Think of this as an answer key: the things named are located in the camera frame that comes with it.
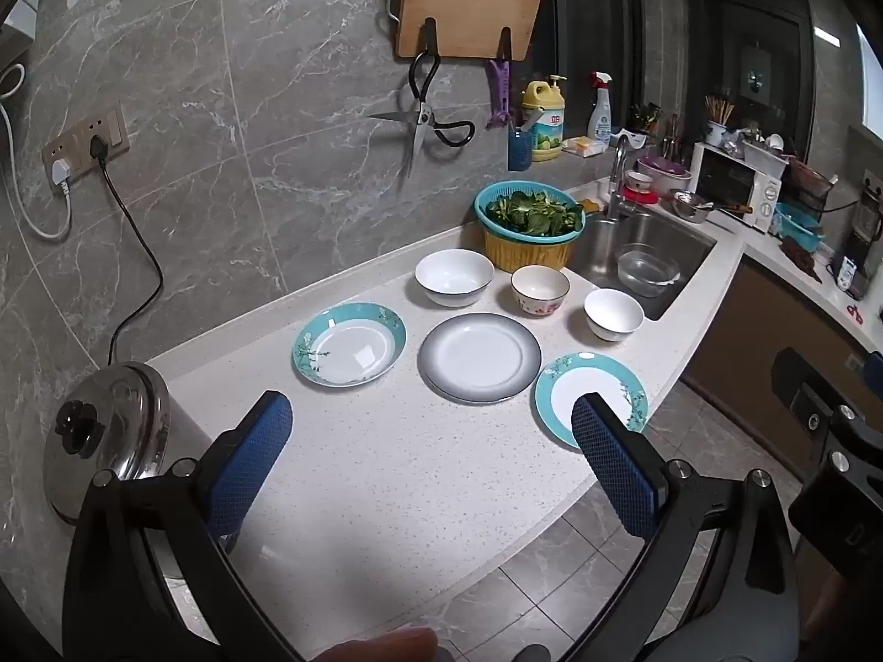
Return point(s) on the black wall hook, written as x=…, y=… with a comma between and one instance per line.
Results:
x=505, y=43
x=429, y=34

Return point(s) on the small steel bowl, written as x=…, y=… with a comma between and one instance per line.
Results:
x=688, y=207

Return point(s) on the purple lidded pot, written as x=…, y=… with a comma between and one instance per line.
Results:
x=666, y=172

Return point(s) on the clear glass bowl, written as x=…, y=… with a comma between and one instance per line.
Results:
x=645, y=269

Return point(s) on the chrome faucet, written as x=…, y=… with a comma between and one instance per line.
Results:
x=616, y=179

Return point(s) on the small white bowl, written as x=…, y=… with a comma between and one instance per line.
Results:
x=612, y=310

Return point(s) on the green leafy vegetables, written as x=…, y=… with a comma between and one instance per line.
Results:
x=531, y=214

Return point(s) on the white spray bottle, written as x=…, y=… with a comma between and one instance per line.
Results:
x=600, y=121

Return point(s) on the large white bowl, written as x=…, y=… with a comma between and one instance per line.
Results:
x=452, y=276

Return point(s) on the chopstick holder with chopsticks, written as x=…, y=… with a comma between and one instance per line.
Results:
x=715, y=132

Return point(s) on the teal storage basket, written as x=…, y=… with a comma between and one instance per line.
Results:
x=797, y=224

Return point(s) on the stainless steel sink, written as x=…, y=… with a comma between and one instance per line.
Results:
x=683, y=241

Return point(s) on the teal plastic colander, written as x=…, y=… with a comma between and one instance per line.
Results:
x=497, y=226

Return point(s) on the yellow detergent bottle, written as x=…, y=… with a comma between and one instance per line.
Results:
x=545, y=124

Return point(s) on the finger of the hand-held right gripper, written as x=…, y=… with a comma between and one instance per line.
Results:
x=800, y=379

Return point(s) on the wooden cutting board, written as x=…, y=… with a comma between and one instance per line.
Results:
x=469, y=0

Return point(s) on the white microwave oven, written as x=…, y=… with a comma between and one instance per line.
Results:
x=724, y=183

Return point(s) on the yellow white sponge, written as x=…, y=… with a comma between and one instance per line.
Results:
x=581, y=145

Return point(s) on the yellow plastic basket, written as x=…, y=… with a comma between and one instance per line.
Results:
x=524, y=255

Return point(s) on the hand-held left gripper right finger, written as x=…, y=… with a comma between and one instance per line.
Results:
x=614, y=469

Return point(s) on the blue utensil cup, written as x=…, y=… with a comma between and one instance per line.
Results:
x=519, y=152

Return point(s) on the purple peeler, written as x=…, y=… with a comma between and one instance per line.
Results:
x=500, y=93

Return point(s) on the stainless steel pot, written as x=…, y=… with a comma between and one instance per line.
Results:
x=117, y=414

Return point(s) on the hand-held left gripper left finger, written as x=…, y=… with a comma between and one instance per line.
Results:
x=255, y=455

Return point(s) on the floral bowl with red rim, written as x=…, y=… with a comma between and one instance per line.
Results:
x=540, y=286

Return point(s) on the brown base cabinet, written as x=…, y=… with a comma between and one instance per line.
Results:
x=745, y=345

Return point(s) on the teal floral plate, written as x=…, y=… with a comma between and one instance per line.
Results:
x=562, y=386
x=348, y=352

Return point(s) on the wall power socket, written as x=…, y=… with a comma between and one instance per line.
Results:
x=79, y=145

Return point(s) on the person's left hand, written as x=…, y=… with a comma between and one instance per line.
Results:
x=379, y=645

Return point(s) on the grey rimmed white plate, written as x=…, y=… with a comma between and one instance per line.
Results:
x=479, y=358

